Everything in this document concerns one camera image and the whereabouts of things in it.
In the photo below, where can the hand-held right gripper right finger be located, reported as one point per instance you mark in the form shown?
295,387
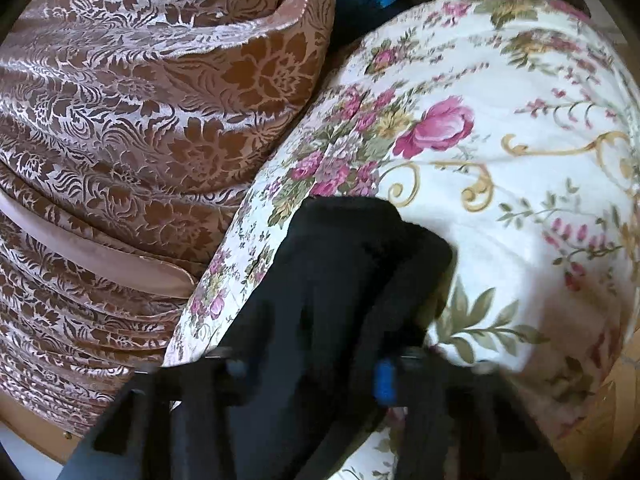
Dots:
385,382

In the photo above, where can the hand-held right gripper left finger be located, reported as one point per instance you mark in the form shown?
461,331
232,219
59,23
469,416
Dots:
170,410

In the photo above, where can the black pants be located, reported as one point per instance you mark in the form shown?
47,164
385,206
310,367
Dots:
330,300

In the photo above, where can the floral bedsheet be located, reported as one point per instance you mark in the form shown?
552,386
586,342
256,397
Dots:
500,185

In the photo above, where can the brown floral curtain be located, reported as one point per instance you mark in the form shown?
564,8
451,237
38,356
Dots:
125,135

